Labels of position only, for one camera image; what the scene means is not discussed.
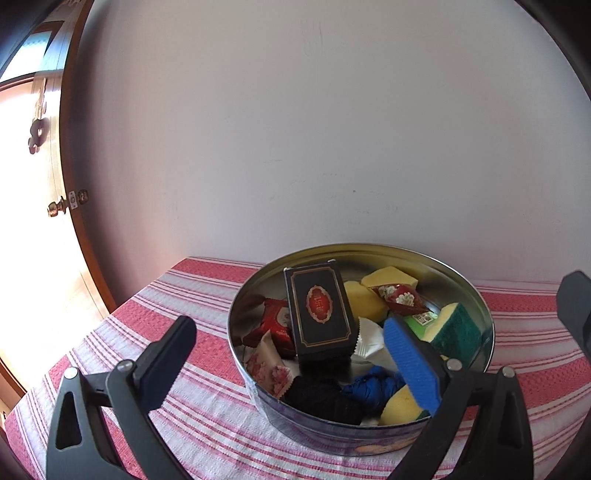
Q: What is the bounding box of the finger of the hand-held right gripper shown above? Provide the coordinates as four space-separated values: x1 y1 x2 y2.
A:
556 271 591 361

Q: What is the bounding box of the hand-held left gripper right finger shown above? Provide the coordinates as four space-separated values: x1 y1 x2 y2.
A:
383 315 534 480

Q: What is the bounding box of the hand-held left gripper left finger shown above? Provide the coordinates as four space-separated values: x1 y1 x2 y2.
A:
45 315 197 480

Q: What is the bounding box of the yellow green sponge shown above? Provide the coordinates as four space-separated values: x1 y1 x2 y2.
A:
422 302 484 361
344 280 387 324
378 385 431 428
361 265 419 301

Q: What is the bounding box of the white green snack packet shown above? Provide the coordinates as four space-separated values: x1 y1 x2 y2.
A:
353 311 440 371

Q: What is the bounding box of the blue yarn ball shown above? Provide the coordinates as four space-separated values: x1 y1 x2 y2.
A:
342 365 407 414

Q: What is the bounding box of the dark red floral packet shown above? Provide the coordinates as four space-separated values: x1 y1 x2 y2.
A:
369 283 426 319

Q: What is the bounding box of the black yarn ball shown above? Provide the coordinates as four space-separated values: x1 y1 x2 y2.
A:
281 374 366 426

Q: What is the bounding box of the pink floral snack packet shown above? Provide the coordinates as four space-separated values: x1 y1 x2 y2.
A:
246 329 297 398

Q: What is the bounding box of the black gold-trimmed box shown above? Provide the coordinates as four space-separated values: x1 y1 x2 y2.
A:
283 259 359 371

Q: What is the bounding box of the red snack packet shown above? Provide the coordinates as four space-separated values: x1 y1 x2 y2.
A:
242 297 297 359

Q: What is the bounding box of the round metal cookie tin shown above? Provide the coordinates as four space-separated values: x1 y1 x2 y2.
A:
227 244 496 456

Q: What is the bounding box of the red striped tablecloth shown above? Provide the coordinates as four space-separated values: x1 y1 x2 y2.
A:
0 256 591 480

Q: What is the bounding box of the hanging door ornament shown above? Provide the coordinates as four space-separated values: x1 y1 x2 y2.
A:
26 76 52 156

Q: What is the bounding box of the brown wooden door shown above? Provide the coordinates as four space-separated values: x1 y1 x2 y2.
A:
0 0 119 403

